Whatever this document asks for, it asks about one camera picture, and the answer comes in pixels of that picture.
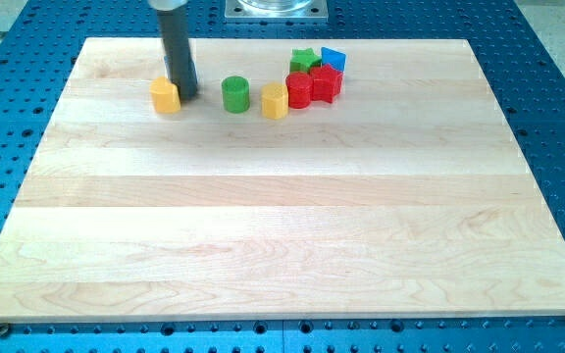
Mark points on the yellow heart block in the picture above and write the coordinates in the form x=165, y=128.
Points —
x=164, y=95

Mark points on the blue cube block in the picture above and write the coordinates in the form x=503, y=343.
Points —
x=334, y=58

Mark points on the yellow hexagon block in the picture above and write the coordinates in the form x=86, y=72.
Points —
x=274, y=100

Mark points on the red cylinder block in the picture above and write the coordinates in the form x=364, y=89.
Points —
x=299, y=88

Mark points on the green cylinder block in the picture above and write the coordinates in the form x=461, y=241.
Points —
x=235, y=92

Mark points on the red star block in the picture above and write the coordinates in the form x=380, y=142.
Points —
x=327, y=83

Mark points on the green star block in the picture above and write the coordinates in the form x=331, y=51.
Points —
x=303, y=60

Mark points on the wooden board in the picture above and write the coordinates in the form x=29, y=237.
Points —
x=407, y=197

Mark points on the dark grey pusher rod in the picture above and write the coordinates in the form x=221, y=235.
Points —
x=181, y=68

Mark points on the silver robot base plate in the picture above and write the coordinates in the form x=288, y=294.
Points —
x=252, y=11

